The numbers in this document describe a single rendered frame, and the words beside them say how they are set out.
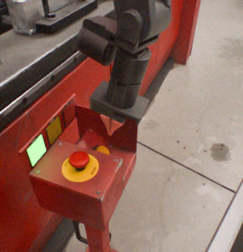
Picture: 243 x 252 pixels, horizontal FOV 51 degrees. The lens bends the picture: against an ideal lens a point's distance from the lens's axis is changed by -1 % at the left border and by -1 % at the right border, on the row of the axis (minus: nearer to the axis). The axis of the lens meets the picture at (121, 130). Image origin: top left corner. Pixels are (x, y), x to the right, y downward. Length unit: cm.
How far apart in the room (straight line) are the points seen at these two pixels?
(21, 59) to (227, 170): 129
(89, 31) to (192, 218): 111
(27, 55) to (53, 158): 30
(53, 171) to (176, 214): 95
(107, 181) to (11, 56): 42
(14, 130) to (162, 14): 45
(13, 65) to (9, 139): 18
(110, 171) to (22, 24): 54
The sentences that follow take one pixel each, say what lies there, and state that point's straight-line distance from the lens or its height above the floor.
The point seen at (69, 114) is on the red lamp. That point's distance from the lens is 59.
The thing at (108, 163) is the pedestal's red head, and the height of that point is 78.
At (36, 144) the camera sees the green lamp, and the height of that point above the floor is 82.
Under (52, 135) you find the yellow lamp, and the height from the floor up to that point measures 80.
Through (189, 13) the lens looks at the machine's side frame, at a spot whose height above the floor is 47.
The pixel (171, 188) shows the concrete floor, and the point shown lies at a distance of 146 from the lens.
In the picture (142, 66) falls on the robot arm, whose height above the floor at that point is 97.
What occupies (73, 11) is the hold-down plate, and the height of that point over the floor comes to 90.
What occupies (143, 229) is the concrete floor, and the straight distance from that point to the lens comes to 132.
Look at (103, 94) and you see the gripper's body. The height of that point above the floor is 90.
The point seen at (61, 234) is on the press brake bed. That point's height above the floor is 5.
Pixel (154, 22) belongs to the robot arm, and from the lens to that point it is 38.
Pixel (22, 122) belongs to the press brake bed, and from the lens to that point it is 70.
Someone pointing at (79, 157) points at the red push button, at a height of 81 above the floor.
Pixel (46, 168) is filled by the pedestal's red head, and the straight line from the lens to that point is 52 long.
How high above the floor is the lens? 117
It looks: 42 degrees down
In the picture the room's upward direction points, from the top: straight up
